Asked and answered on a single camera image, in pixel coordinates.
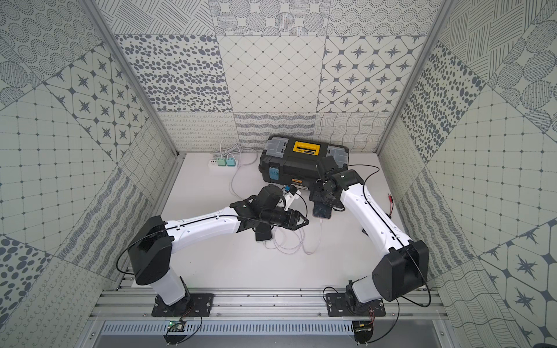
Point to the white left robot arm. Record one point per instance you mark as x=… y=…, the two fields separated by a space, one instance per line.
x=151 y=250

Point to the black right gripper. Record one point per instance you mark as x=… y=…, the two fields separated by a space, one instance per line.
x=316 y=194

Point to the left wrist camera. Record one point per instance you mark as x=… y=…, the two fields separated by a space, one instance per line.
x=267 y=199

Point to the aluminium mounting rail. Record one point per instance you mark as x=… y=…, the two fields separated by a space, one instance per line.
x=136 y=303

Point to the white power strip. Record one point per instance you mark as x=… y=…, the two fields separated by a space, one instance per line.
x=213 y=164

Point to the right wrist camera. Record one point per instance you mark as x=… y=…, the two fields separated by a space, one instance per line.
x=325 y=165

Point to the black yellow toolbox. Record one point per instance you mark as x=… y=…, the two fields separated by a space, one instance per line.
x=292 y=161

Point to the teal charger plug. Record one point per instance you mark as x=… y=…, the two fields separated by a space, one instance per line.
x=230 y=162

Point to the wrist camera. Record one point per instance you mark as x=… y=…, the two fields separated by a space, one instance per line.
x=325 y=165
x=267 y=199

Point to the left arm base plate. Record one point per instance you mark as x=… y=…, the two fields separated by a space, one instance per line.
x=190 y=306

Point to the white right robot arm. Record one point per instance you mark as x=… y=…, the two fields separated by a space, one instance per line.
x=402 y=263

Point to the phone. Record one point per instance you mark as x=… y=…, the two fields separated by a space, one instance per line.
x=322 y=211
x=263 y=233

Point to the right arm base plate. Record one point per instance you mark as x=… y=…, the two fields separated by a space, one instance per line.
x=345 y=304

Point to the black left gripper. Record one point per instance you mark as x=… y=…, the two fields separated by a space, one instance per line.
x=294 y=218

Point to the small black connector board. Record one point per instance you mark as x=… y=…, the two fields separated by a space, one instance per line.
x=391 y=206

